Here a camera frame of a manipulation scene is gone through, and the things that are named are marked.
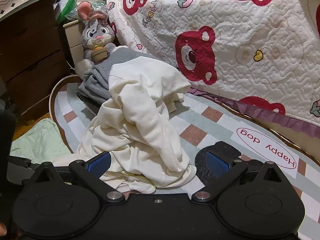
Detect checkered rug with dog print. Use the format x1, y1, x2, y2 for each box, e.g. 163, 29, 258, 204
50, 76, 320, 240

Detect cream nightstand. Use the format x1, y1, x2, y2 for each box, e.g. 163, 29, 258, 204
62, 19, 88, 68

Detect green and white bag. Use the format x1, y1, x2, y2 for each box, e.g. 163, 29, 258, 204
52, 0, 85, 25

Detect brown wooden dresser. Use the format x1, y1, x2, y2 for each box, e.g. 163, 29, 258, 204
0, 1, 73, 120

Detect white quilted bear-print bedspread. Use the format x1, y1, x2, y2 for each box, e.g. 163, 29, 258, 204
106, 0, 320, 133

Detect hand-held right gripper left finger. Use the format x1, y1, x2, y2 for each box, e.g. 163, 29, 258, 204
35, 152, 126, 202

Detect grey folded clothes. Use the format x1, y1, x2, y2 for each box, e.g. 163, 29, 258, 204
76, 46, 153, 113

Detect grey bunny plush toy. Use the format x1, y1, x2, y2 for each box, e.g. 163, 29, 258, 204
75, 1, 118, 77

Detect cream waffle-knit sweatshirt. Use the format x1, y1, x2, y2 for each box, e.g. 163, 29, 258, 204
76, 56, 198, 195

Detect beige bed base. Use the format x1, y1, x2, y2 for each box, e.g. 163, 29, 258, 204
247, 112, 320, 160

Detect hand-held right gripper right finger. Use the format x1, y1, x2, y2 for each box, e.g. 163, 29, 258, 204
192, 150, 286, 203

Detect light green cloth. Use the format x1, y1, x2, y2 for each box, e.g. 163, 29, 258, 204
9, 119, 72, 164

